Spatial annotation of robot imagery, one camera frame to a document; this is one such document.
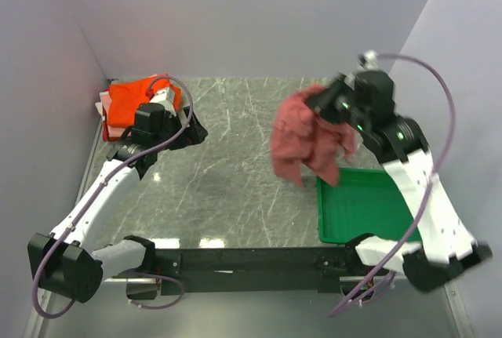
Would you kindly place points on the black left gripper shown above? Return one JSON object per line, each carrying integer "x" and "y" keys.
{"x": 194, "y": 134}

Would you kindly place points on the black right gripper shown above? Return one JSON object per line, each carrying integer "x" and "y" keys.
{"x": 321, "y": 102}

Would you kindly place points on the dusty pink t shirt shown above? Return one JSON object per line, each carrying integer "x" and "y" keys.
{"x": 300, "y": 137}

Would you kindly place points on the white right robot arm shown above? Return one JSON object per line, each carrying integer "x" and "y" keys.
{"x": 437, "y": 248}

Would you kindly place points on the folded orange t shirt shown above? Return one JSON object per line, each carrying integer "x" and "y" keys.
{"x": 128, "y": 96}

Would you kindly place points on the folded pale pink shirt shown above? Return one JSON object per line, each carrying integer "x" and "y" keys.
{"x": 103, "y": 106}

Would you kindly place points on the folded red shirt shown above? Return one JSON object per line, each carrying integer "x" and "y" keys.
{"x": 110, "y": 133}

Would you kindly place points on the green plastic tray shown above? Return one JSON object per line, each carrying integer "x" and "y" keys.
{"x": 364, "y": 201}

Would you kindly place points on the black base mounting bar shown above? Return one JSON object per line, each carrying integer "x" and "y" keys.
{"x": 264, "y": 269}

